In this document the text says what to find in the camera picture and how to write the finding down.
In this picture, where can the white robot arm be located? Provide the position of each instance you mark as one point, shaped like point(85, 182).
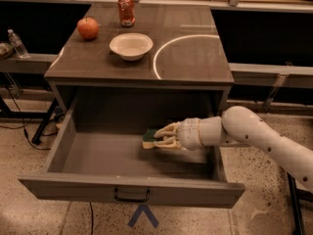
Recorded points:
point(239, 125)

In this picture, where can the crushed orange soda can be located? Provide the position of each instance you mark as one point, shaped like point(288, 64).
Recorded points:
point(126, 12)

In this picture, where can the white bowl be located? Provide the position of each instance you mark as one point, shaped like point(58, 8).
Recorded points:
point(131, 46)

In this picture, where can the grey side shelf left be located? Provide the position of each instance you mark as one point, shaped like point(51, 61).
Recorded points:
point(34, 63)

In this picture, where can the clear plastic water bottle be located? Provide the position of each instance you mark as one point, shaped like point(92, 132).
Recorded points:
point(17, 44)

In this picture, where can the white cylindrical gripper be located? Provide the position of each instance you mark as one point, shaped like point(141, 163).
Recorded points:
point(188, 133)

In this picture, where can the green and yellow sponge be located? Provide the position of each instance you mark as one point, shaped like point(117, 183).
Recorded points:
point(149, 140)

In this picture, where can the black table leg left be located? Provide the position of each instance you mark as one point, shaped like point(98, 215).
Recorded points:
point(36, 138)

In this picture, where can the grey cabinet with top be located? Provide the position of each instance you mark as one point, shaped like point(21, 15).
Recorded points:
point(187, 55)

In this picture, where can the black drawer handle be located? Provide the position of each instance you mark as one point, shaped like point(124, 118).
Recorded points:
point(131, 197)

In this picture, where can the grey rail right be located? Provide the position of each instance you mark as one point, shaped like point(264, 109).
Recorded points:
point(267, 75)

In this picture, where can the round dish at left edge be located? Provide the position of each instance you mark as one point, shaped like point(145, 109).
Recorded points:
point(6, 50)

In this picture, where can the open grey top drawer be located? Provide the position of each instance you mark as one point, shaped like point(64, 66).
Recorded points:
point(99, 148)

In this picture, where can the black stand leg right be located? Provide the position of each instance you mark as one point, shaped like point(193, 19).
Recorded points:
point(296, 196)

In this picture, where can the red apple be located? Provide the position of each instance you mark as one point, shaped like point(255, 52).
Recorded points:
point(88, 28)

